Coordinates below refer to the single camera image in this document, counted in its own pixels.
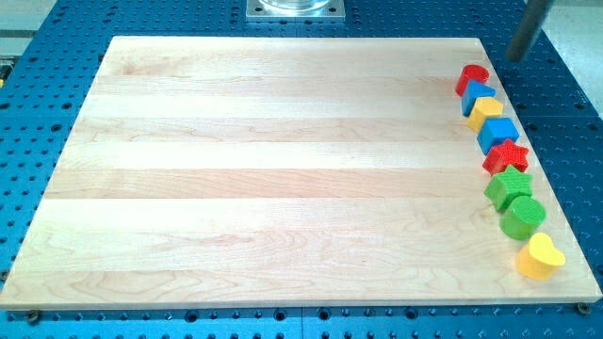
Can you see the red cylinder block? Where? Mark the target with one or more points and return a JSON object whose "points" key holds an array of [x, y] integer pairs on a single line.
{"points": [[471, 72]]}

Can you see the green cylinder block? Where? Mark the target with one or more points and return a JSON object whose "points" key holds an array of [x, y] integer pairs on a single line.
{"points": [[522, 218]]}

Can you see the board clamp screw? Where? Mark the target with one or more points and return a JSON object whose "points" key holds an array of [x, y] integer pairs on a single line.
{"points": [[583, 308], [33, 317]]}

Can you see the red star block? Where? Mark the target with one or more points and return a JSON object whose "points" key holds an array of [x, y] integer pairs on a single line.
{"points": [[506, 154]]}

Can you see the yellow heart block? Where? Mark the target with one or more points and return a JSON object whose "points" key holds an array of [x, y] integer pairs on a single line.
{"points": [[539, 259]]}

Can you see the green star block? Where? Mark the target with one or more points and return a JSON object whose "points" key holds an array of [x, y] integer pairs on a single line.
{"points": [[507, 185]]}

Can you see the blue triangle block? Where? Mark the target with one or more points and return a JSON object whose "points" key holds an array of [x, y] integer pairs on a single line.
{"points": [[473, 91]]}

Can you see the right board clamp screw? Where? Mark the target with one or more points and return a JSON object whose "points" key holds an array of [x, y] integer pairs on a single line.
{"points": [[583, 308]]}

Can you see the wooden board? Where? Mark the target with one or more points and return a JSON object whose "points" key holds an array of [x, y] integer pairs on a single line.
{"points": [[246, 172]]}

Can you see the blue cube block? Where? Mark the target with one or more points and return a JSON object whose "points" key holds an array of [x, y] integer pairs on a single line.
{"points": [[495, 132]]}

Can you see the left board clamp screw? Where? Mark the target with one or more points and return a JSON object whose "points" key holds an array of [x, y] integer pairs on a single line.
{"points": [[33, 317]]}

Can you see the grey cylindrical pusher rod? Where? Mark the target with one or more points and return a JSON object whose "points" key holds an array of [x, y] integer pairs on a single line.
{"points": [[528, 29]]}

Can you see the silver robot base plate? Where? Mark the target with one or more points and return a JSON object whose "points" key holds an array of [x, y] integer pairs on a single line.
{"points": [[258, 11]]}

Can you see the yellow hexagon block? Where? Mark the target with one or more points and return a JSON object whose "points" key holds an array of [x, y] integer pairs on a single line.
{"points": [[484, 108]]}

